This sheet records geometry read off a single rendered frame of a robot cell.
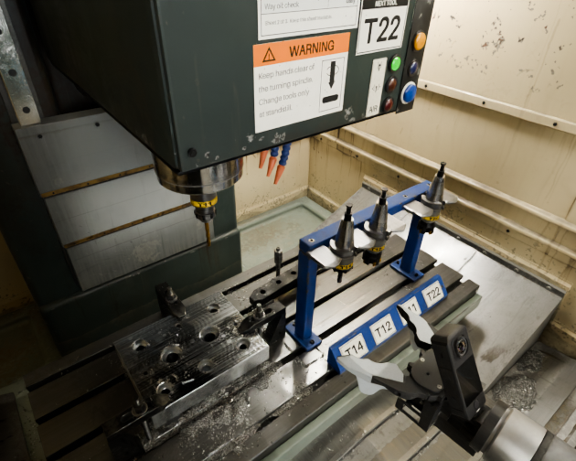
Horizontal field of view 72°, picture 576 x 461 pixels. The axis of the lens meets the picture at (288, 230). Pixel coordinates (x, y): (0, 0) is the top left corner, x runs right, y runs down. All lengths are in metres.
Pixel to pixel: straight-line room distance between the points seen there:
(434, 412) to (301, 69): 0.47
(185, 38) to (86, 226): 0.86
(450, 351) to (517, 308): 1.02
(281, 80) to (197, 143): 0.13
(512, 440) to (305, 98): 0.49
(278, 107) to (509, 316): 1.17
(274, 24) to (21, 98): 0.71
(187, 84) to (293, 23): 0.15
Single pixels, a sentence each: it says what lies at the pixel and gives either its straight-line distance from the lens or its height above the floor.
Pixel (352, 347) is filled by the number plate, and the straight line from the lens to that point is 1.06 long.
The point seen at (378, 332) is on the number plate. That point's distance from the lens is 1.11.
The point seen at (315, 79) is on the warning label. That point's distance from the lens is 0.57.
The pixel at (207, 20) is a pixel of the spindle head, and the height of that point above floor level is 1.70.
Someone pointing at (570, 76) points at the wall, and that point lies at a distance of 1.38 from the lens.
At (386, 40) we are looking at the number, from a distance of 0.66.
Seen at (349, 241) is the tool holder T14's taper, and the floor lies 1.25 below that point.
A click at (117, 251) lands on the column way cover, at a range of 1.32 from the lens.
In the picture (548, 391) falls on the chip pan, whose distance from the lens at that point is 1.56.
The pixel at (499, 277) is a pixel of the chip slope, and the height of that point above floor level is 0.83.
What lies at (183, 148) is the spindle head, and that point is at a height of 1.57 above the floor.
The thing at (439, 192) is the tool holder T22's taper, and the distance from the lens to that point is 1.10.
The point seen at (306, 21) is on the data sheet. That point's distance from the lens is 0.55.
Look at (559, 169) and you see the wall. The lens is 1.44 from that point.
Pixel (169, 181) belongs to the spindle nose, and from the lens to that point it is 0.70.
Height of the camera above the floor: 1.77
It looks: 36 degrees down
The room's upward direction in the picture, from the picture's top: 2 degrees clockwise
